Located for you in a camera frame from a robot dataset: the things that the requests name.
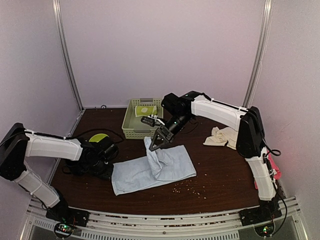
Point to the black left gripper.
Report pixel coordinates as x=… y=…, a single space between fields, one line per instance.
x=106 y=175

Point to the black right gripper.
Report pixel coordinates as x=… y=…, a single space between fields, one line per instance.
x=163 y=129

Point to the light blue towel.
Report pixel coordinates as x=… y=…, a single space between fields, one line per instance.
x=157 y=168

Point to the pale green plastic basket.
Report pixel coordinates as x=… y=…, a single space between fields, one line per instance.
x=132 y=126

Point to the green patterned towel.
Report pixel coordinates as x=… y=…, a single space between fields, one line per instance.
x=145 y=110

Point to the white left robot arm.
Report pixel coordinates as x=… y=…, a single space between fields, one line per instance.
x=20 y=143

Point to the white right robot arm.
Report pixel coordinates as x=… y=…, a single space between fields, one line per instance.
x=247 y=122

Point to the dark blue mug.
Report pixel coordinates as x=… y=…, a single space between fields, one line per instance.
x=73 y=169

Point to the lime green bowl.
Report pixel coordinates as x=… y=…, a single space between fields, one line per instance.
x=98 y=137

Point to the cream white towel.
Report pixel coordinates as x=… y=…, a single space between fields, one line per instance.
x=222 y=137

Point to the pink towel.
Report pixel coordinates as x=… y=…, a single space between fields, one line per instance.
x=259 y=171

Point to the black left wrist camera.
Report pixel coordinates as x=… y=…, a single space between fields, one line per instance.
x=108 y=148

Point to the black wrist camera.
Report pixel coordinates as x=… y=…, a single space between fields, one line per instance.
x=173 y=104
x=108 y=148

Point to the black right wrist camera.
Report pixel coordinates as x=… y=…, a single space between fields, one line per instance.
x=173 y=104

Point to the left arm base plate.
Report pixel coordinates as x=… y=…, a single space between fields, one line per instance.
x=73 y=217

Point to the aluminium front rail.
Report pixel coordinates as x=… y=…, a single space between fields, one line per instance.
x=223 y=225

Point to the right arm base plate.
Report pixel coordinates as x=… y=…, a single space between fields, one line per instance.
x=257 y=215

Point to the aluminium frame post left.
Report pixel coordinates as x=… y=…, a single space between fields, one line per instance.
x=65 y=53

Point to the aluminium frame post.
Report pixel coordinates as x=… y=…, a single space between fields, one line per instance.
x=65 y=53
x=261 y=47

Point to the aluminium frame post right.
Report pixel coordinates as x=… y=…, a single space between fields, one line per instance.
x=261 y=47

